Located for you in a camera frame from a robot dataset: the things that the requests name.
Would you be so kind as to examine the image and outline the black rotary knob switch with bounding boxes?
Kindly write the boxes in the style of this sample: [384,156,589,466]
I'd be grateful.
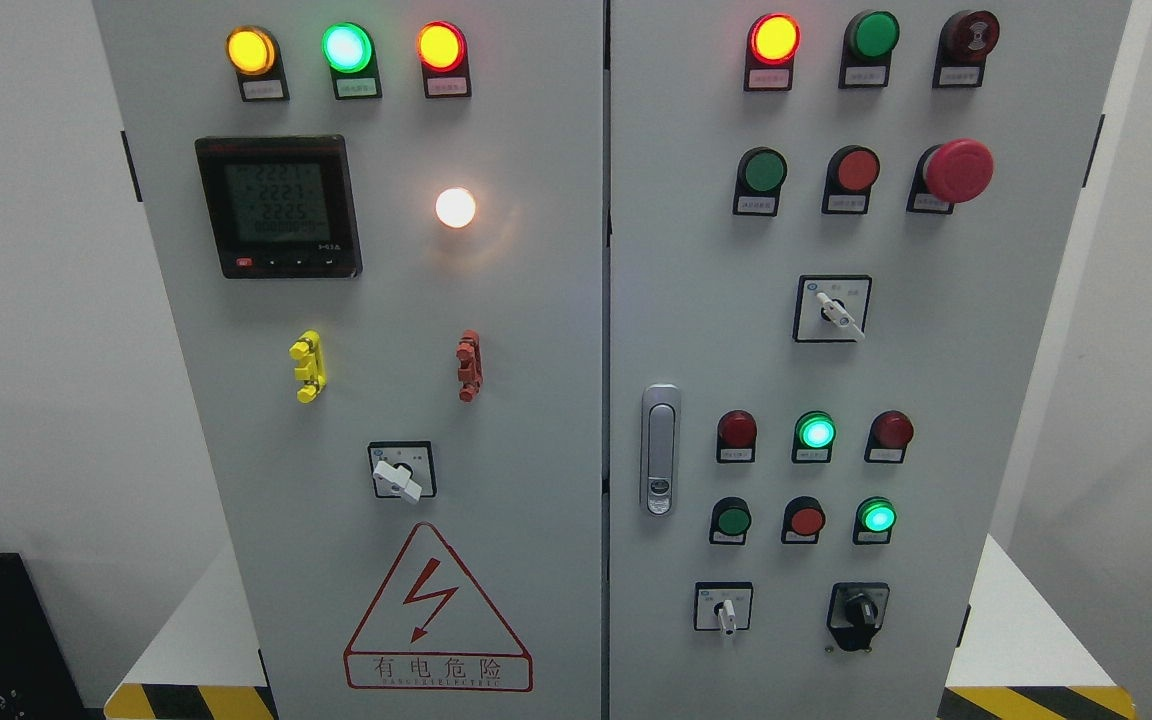
[826,582,890,652]

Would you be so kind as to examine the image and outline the red terminal connector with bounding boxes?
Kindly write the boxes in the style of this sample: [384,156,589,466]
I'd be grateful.
[454,329,484,404]

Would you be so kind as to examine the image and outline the dark red indicator light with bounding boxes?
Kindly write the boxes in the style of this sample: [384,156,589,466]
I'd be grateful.
[717,410,758,464]

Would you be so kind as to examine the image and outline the white glowing indicator light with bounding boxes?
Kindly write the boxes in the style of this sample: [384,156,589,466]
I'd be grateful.
[435,185,477,229]

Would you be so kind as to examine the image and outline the green push button lower left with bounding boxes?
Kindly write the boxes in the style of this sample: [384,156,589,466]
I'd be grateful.
[708,497,753,544]

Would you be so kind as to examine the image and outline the grey left cabinet door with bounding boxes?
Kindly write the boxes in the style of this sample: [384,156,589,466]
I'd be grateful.
[93,1,604,719]

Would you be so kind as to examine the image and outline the grey cabinet door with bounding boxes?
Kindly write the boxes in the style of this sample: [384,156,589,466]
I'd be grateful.
[93,1,604,719]
[608,1,1132,719]

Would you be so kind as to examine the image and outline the lit green indicator light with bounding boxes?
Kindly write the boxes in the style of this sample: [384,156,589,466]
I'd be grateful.
[791,410,836,464]

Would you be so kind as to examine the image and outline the green push button second row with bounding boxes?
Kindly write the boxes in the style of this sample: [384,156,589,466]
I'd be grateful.
[732,146,787,217]

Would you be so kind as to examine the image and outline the yellow terminal connector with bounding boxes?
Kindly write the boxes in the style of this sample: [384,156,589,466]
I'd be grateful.
[289,329,326,404]

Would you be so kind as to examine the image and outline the red push button lower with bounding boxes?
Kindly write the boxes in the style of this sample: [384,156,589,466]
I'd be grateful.
[781,497,827,544]

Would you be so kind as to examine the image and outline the grey right cabinet door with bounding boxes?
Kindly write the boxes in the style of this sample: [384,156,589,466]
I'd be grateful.
[608,1,1132,719]

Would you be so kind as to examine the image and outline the red electric hazard warning sticker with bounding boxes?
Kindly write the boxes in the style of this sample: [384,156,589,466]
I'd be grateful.
[343,521,532,692]

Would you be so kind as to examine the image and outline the black digital power meter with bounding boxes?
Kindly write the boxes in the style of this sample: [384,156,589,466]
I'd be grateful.
[195,135,362,279]

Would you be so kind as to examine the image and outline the red push button second row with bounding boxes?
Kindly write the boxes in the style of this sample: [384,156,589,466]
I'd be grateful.
[820,145,881,215]

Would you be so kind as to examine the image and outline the green illuminated push button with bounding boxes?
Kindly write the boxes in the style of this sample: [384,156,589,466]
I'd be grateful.
[852,497,899,544]

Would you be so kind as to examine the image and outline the red indicator light top left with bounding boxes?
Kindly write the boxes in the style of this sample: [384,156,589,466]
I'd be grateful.
[416,20,472,99]

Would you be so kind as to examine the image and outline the red indicator light top right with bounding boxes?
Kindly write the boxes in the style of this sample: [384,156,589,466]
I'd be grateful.
[742,13,801,92]

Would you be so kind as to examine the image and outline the green indicator light top left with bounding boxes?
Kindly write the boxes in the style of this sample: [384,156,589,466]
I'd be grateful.
[321,22,382,100]

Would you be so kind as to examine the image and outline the red emergency stop button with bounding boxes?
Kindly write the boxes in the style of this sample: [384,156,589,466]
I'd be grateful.
[905,138,995,215]

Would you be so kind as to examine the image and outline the green push button top right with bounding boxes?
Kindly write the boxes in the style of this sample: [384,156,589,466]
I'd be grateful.
[838,10,900,88]

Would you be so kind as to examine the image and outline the yellow indicator light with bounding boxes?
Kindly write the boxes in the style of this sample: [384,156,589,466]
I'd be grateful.
[227,26,289,103]

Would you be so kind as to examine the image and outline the dark red buzzer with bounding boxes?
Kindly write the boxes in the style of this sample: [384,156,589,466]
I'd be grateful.
[932,10,1001,88]

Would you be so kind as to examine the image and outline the white cabinet base platform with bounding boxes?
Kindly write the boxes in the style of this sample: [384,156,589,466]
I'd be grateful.
[99,539,1137,719]

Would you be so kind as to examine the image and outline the silver door lock handle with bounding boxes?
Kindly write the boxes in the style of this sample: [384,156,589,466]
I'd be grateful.
[641,384,681,516]

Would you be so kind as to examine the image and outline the white selector switch left door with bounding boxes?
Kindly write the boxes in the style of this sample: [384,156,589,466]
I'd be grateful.
[367,439,438,503]

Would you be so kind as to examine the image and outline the white selector switch upper right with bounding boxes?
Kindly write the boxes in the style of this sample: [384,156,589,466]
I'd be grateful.
[794,275,872,343]

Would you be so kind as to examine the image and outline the white selector switch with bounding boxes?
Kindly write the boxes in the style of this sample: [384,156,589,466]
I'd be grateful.
[794,275,872,343]
[692,582,755,635]

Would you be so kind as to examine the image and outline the white selector switch lower right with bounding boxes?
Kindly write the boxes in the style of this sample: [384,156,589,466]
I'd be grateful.
[692,582,755,635]

